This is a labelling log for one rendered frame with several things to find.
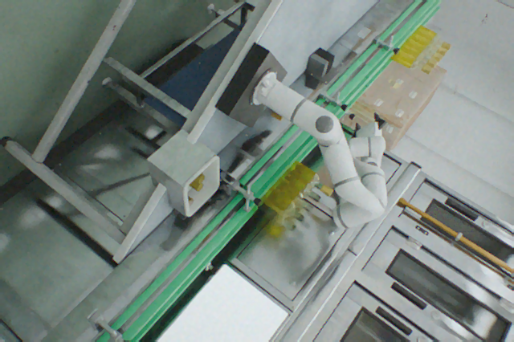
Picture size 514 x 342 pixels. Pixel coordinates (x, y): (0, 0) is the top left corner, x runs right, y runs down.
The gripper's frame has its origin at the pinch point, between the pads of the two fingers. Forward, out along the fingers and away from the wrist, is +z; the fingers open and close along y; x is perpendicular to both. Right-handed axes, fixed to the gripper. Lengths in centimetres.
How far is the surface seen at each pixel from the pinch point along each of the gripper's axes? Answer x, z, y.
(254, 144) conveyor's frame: 35, -27, -30
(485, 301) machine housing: -65, -57, 9
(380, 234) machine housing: -30.0, -35.9, -15.1
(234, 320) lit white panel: 7, -82, -58
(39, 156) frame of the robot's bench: 88, -40, -94
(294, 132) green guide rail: 24.0, -16.6, -20.0
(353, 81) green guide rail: 11.1, 16.2, 1.1
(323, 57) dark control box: 29.4, 16.0, -2.2
